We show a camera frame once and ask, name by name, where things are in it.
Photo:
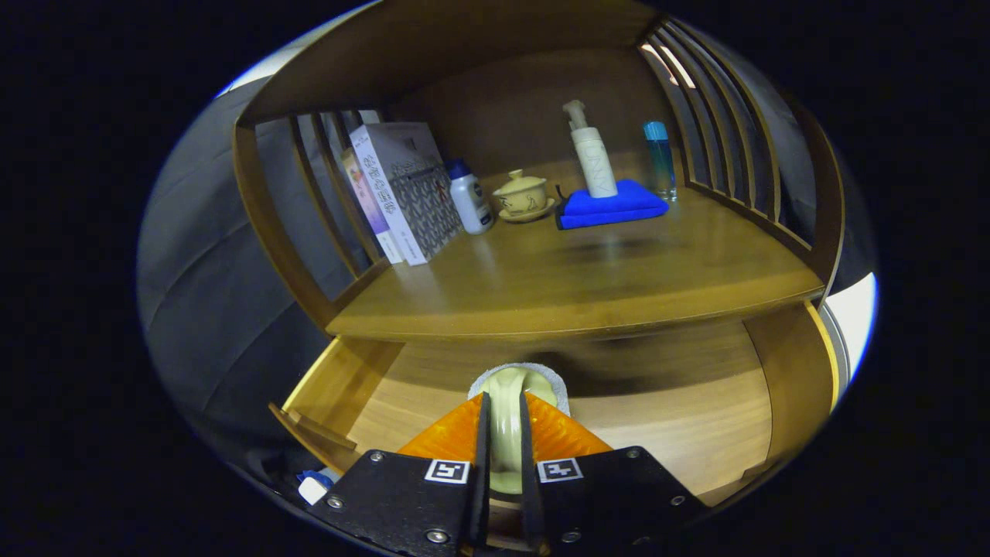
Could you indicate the white pump bottle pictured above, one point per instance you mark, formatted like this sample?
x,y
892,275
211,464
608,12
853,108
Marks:
x,y
595,162

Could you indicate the thick white book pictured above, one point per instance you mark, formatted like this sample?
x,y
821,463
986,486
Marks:
x,y
418,193

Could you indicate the blue white object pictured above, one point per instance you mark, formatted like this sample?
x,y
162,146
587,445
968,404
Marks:
x,y
313,489

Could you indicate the white bottle with blue cap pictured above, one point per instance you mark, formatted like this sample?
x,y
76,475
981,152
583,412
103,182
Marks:
x,y
472,205

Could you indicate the yellow lidded teacup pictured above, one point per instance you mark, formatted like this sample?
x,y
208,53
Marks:
x,y
522,197

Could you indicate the thin purple book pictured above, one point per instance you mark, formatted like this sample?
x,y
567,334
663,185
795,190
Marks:
x,y
370,205

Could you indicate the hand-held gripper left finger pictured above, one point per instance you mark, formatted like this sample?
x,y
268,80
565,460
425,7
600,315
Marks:
x,y
479,480

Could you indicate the brown wooden cabinet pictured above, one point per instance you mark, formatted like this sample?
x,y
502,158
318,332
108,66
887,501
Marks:
x,y
495,100

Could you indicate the wooden countertop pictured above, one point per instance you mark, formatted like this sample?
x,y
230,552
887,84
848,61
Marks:
x,y
588,271

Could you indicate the clear blue bottle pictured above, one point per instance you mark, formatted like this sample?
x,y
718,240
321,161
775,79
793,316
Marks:
x,y
661,166

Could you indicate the white grey drawer unit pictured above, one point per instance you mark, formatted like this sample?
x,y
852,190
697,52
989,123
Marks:
x,y
855,317

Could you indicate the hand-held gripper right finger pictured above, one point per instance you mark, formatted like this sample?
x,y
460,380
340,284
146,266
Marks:
x,y
528,480

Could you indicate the blue folded cloth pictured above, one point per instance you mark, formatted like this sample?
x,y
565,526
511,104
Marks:
x,y
611,209

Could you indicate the wooden drawer with black knob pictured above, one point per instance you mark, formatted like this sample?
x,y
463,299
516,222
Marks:
x,y
681,418

